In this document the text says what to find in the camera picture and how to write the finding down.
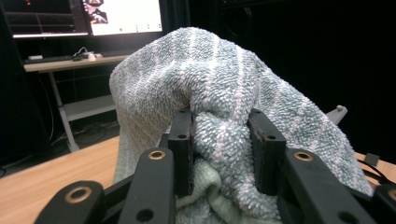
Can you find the dark computer monitor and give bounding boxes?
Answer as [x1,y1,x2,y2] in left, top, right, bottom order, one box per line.
[4,0,91,40]

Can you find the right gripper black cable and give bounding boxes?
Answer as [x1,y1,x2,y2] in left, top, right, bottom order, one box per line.
[358,152,396,185]

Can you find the white mouse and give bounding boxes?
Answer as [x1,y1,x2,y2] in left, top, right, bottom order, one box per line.
[73,46,104,62]

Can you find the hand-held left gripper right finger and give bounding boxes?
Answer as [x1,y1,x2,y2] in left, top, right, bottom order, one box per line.
[247,107,288,196]

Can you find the black keyboard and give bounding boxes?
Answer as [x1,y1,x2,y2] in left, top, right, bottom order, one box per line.
[24,55,75,65]

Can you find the white metal desk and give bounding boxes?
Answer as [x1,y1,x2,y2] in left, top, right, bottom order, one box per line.
[22,54,132,153]

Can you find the black floor cables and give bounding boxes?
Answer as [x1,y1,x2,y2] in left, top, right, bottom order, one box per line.
[50,120,120,147]

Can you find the pale blue striped towel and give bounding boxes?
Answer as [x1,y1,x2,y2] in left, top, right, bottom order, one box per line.
[108,26,375,224]

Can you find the bright computer monitor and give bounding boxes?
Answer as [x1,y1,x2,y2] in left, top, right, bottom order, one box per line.
[82,0,164,37]

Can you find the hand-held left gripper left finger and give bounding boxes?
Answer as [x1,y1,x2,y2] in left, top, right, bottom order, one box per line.
[167,106,195,197]

